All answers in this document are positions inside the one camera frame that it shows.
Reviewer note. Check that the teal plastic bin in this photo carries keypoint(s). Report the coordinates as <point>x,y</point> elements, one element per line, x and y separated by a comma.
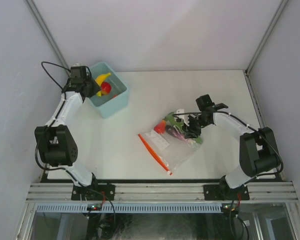
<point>105,105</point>

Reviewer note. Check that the blue slotted cable duct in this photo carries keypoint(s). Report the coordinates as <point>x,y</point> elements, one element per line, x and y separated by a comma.
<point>129,208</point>

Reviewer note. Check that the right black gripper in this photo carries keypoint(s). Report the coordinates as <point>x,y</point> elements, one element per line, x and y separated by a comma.
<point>190,131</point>

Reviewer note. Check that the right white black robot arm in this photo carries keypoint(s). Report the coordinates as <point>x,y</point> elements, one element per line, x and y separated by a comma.
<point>258,151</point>

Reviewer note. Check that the green fake leaf vegetable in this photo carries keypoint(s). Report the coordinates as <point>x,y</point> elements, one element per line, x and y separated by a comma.
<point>180,126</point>

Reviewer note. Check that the red yellow fake pear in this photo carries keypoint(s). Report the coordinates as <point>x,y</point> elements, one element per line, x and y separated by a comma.
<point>160,127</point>

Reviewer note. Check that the long purple fake eggplant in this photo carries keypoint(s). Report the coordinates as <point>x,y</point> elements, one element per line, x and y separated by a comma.
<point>171,130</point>

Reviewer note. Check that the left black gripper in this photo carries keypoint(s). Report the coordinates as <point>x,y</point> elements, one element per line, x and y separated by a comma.
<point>96,88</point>

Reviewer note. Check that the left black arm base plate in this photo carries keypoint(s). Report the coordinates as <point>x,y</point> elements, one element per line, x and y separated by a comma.
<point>103,192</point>

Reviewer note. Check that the right aluminium frame post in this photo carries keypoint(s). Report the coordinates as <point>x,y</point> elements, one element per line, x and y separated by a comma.
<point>283,4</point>

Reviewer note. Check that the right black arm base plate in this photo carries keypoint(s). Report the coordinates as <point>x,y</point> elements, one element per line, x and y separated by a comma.
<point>213,192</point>

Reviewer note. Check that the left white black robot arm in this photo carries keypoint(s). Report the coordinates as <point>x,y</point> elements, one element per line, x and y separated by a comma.
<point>56,148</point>

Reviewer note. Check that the clear zip top bag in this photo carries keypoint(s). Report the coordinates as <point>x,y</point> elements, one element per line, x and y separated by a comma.
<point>169,152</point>

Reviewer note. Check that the left aluminium frame post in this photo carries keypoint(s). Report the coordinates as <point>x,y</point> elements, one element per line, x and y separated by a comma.
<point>42,25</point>

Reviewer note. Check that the aluminium frame post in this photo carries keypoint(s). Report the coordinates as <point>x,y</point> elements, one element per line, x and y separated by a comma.
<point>42,25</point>
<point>283,4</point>

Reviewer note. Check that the red fake apple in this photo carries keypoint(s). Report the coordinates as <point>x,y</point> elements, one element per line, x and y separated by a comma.
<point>105,88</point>

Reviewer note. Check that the yellow fake banana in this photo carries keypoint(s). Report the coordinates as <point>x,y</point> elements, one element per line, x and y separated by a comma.
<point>100,79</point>

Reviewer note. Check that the aluminium mounting rail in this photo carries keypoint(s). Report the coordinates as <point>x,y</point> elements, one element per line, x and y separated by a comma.
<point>259,192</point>

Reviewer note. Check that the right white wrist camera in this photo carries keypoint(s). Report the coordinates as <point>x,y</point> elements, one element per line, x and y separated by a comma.
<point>181,114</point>

